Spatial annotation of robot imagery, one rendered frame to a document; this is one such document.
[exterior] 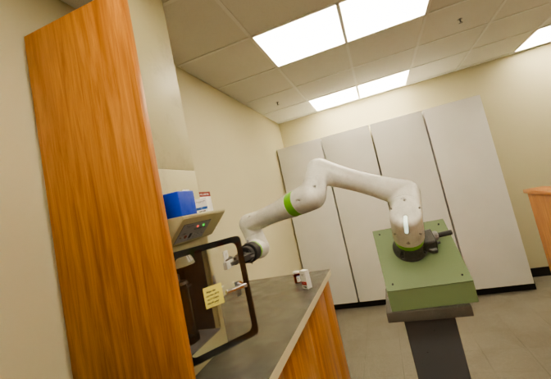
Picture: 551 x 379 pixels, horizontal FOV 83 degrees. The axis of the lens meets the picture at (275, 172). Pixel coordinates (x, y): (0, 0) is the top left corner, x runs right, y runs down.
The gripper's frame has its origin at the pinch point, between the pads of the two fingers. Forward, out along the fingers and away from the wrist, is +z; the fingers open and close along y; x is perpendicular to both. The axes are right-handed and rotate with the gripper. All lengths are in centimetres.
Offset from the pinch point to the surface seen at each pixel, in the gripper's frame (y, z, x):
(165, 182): -12.5, 14.4, -37.3
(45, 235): -56, 32, -27
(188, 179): -12.4, -1.5, -38.7
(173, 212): -5.0, 23.0, -24.6
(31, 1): -56, 24, -127
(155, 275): -9.6, 31.7, -5.7
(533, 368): 135, -147, 127
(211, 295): -2.9, 11.8, 8.4
